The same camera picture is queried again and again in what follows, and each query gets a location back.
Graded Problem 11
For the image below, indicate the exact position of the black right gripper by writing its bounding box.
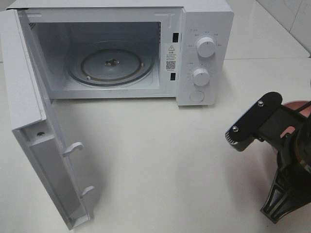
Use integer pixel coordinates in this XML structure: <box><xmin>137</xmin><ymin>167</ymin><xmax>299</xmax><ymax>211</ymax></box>
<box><xmin>225</xmin><ymin>92</ymin><xmax>311</xmax><ymax>219</ymax></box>

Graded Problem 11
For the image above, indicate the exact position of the round white door button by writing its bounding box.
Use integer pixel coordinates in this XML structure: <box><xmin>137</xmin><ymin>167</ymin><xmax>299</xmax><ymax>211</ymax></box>
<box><xmin>190</xmin><ymin>91</ymin><xmax>205</xmax><ymax>102</ymax></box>

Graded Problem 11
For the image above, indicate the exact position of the pink plate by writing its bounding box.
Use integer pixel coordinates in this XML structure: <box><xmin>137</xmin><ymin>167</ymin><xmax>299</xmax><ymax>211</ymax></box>
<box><xmin>272</xmin><ymin>100</ymin><xmax>311</xmax><ymax>152</ymax></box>

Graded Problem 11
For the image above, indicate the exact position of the white microwave door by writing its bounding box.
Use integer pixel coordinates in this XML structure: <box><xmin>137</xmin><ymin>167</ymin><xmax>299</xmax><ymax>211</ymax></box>
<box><xmin>0</xmin><ymin>9</ymin><xmax>90</xmax><ymax>229</ymax></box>

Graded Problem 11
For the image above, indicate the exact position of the lower white microwave knob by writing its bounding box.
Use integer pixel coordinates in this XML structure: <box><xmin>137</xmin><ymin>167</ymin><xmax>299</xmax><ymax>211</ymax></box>
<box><xmin>192</xmin><ymin>68</ymin><xmax>210</xmax><ymax>86</ymax></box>

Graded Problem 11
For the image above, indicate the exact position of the white microwave knob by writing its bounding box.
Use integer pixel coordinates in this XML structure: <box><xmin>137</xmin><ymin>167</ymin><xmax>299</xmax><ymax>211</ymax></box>
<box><xmin>192</xmin><ymin>68</ymin><xmax>210</xmax><ymax>86</ymax></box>
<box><xmin>196</xmin><ymin>35</ymin><xmax>216</xmax><ymax>58</ymax></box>

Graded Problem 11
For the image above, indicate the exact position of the upper white microwave knob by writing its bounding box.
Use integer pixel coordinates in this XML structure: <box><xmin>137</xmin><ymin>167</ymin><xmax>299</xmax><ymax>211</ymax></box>
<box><xmin>196</xmin><ymin>35</ymin><xmax>216</xmax><ymax>58</ymax></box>

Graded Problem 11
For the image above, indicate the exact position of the white microwave oven body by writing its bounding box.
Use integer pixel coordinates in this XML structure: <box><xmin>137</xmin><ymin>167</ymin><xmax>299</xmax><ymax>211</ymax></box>
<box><xmin>6</xmin><ymin>0</ymin><xmax>234</xmax><ymax>106</ymax></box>

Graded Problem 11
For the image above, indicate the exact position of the glass microwave turntable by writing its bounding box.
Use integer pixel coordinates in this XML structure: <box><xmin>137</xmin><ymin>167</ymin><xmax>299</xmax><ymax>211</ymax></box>
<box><xmin>66</xmin><ymin>40</ymin><xmax>158</xmax><ymax>87</ymax></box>

